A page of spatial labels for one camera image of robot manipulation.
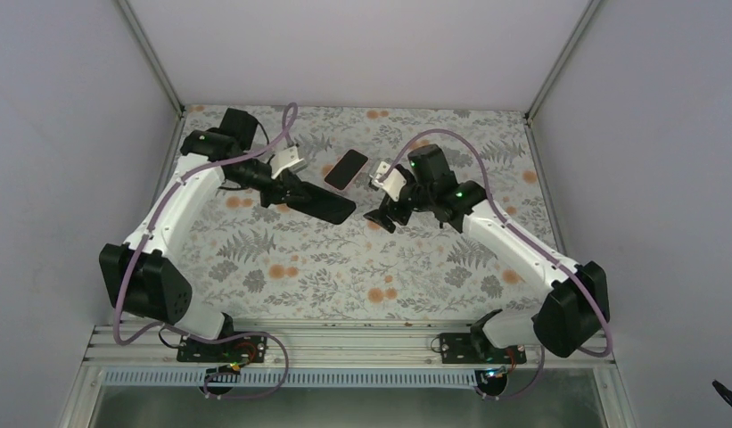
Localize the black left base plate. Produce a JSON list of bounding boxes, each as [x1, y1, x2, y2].
[[176, 335, 267, 366]]

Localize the aluminium frame post right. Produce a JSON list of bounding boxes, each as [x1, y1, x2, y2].
[[525, 0, 602, 126]]

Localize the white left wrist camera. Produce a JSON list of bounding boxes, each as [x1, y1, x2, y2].
[[268, 145, 307, 179]]

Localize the aluminium frame post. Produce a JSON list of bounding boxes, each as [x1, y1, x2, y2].
[[114, 0, 185, 116], [525, 0, 602, 126]]

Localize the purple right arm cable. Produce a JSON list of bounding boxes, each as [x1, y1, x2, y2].
[[377, 128, 613, 401]]

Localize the floral patterned table mat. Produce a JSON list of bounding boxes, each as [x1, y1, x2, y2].
[[176, 107, 555, 322]]

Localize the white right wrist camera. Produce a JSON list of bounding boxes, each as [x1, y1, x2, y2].
[[368, 161, 415, 202]]

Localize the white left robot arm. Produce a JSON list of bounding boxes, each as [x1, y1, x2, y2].
[[99, 103, 310, 361]]

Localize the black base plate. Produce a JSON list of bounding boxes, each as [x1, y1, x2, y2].
[[176, 335, 267, 366], [437, 333, 527, 365]]

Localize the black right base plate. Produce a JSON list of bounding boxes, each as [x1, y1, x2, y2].
[[437, 333, 527, 365]]

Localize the black phone case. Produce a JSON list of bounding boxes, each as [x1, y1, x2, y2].
[[287, 182, 357, 225]]

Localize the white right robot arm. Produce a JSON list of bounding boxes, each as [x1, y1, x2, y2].
[[365, 144, 610, 363]]

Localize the phone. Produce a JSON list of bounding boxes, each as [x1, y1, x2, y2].
[[324, 149, 369, 191]]

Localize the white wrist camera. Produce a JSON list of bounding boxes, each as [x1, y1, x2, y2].
[[268, 145, 307, 179], [368, 161, 415, 202]]

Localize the grey slotted cable duct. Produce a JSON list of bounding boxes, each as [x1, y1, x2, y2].
[[103, 367, 479, 389]]

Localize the aluminium frame post left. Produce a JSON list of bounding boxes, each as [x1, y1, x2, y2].
[[114, 0, 185, 116]]

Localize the aluminium mounting rail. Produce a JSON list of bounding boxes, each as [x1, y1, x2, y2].
[[81, 321, 616, 370]]

